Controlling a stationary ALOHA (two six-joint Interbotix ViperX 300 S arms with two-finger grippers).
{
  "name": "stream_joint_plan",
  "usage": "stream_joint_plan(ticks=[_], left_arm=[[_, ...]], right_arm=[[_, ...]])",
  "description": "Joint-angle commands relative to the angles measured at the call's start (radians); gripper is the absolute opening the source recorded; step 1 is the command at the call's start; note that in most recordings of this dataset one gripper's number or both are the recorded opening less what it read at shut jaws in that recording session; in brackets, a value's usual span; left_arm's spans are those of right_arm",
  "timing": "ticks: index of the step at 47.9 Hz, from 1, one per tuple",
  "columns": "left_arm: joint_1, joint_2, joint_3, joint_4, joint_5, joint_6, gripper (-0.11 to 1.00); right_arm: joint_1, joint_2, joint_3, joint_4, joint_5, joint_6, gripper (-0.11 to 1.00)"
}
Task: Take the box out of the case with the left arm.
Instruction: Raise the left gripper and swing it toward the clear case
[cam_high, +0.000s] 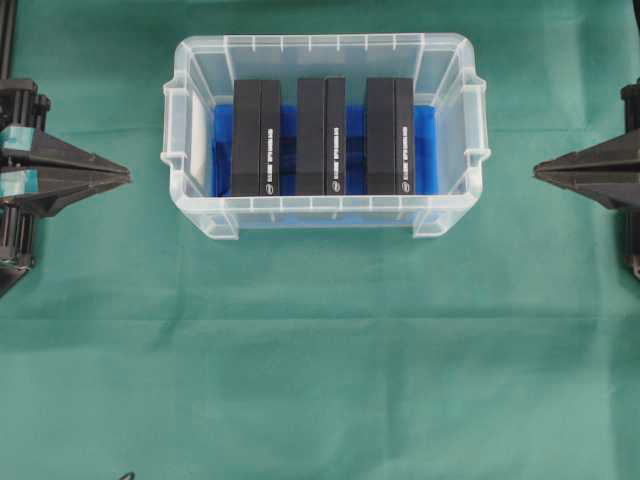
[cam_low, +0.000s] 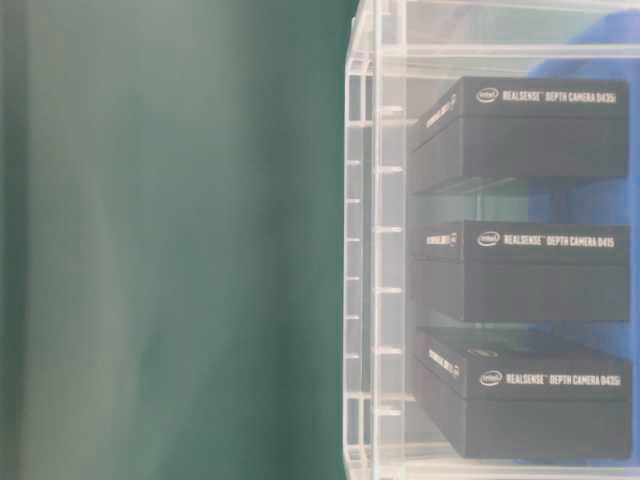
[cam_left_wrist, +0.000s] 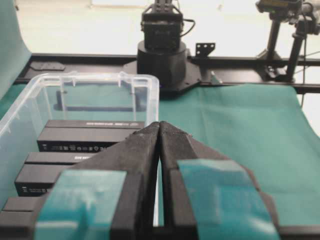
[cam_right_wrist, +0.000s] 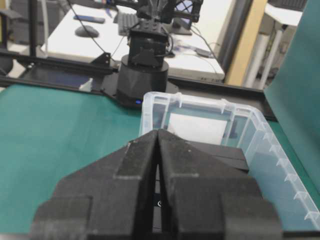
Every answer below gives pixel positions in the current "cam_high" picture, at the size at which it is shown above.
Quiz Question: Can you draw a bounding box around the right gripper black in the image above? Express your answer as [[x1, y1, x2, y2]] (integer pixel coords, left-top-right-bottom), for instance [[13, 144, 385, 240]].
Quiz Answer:
[[533, 82, 640, 279]]

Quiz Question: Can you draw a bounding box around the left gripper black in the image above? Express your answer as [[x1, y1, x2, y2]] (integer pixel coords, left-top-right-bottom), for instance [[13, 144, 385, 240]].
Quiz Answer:
[[1, 79, 131, 270]]

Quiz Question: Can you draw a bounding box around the black box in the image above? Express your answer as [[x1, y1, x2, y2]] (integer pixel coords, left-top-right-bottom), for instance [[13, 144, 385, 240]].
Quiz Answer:
[[231, 79, 281, 197], [365, 77, 416, 195], [295, 77, 347, 196]]

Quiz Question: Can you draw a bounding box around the blue liner in case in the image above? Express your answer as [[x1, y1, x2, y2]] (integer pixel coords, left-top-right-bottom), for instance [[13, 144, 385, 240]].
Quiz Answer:
[[211, 105, 438, 197]]

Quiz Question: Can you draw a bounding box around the clear plastic storage case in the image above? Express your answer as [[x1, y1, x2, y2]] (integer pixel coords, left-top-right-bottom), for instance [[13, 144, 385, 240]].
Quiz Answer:
[[160, 33, 491, 240]]

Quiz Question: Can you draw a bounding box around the green table cloth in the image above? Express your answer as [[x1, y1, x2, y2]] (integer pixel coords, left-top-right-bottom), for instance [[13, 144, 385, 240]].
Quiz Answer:
[[1, 1, 639, 479]]

